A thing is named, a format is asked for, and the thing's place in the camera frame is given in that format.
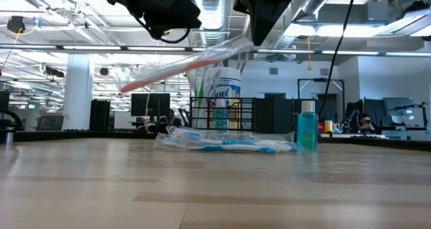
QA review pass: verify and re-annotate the orange white toothbrush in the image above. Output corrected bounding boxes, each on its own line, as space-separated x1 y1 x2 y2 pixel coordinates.
112 36 255 94

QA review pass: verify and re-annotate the white Lysol wipes canister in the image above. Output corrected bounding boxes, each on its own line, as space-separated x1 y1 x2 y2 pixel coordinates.
210 67 242 130

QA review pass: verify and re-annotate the long ceiling light strip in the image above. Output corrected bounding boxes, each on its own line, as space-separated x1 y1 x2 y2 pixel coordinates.
0 44 431 57

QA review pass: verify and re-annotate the black computer monitor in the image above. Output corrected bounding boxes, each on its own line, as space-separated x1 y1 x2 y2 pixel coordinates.
130 93 171 117

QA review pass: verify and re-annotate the black partition panel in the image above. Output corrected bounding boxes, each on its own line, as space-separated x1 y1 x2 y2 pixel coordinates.
252 97 319 133

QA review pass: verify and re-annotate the white building column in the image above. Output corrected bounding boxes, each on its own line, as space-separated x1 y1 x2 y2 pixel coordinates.
62 53 94 131

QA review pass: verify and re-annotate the black cabinet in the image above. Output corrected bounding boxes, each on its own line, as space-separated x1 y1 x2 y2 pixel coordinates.
89 99 111 132

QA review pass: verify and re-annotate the person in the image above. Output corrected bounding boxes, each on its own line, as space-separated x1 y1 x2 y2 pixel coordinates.
357 112 376 134

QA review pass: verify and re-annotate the dark desk monitor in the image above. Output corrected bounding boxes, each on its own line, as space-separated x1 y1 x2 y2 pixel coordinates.
383 96 417 125

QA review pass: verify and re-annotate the dark mesh chair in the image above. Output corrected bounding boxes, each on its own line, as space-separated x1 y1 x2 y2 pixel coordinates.
36 115 65 132

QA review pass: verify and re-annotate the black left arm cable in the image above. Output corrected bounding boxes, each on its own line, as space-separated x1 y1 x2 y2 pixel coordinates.
134 6 192 44

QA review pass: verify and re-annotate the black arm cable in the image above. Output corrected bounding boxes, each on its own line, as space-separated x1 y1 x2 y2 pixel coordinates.
317 0 358 117
134 6 192 44

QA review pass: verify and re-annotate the silver spiral ventilation duct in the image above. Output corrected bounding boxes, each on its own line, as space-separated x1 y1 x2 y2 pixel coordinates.
282 0 341 51
193 0 236 68

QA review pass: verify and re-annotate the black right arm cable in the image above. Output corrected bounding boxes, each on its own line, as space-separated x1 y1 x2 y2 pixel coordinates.
317 0 358 117

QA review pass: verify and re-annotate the black metal stand frame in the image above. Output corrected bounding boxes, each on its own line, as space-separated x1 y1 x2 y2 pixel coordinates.
297 77 345 129

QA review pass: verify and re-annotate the black wire caddy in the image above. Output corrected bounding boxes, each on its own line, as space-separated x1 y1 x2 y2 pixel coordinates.
189 96 257 132

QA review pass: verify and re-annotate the black ceiling cable reel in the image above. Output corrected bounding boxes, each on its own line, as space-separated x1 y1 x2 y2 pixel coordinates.
6 15 26 34

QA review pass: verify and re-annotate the black aluminium table frame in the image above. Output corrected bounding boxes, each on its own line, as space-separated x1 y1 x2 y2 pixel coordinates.
0 129 431 152

